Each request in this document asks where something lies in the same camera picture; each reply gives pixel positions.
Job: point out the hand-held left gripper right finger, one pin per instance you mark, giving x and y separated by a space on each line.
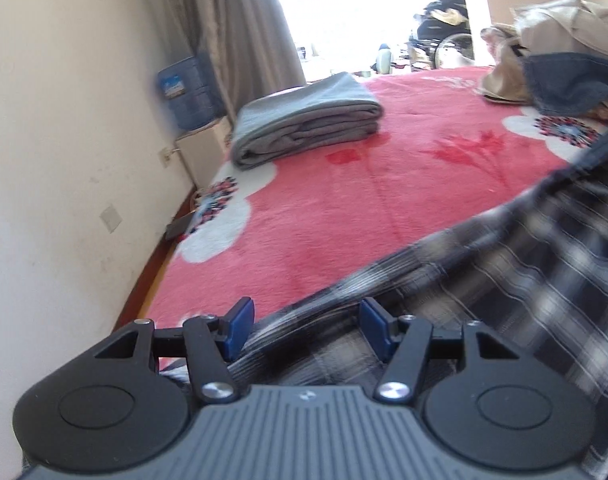
376 327

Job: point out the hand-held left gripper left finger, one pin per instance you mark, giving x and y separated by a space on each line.
238 330

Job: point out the black white plaid shirt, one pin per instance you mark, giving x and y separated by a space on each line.
484 285

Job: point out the dark rectangular object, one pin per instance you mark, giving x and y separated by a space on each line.
178 226

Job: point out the red floral blanket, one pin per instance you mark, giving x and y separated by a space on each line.
359 200

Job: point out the white cabinet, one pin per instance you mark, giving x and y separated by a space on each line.
203 152

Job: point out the folded grey cloth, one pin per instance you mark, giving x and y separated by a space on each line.
304 115

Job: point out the blue water bottle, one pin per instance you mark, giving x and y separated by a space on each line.
188 92

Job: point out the beige jacket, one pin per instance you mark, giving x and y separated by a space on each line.
504 70

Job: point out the black wheelchair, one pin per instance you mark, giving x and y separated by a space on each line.
429 42

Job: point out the brown curtain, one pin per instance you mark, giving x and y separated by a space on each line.
233 20

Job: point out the pale grey garment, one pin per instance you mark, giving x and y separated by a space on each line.
564 25

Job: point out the wall socket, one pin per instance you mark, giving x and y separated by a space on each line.
166 155

